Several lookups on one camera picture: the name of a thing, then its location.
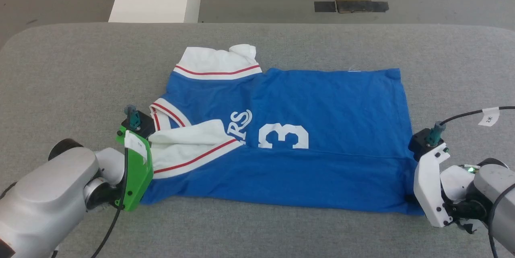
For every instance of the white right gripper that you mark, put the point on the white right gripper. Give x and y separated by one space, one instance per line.
426 185

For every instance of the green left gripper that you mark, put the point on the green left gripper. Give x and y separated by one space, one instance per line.
139 181

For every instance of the blue white red-striped jersey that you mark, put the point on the blue white red-striped jersey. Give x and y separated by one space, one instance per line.
322 129

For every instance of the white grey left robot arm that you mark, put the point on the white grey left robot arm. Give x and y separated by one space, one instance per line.
52 185

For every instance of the small black floor mat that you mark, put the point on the small black floor mat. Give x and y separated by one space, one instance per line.
325 6

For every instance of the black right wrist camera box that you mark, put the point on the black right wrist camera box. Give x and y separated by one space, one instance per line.
418 145

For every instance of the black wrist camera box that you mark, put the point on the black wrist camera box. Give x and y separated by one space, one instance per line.
418 145
145 127

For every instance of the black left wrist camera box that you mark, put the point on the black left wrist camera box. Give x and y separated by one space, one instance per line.
145 127

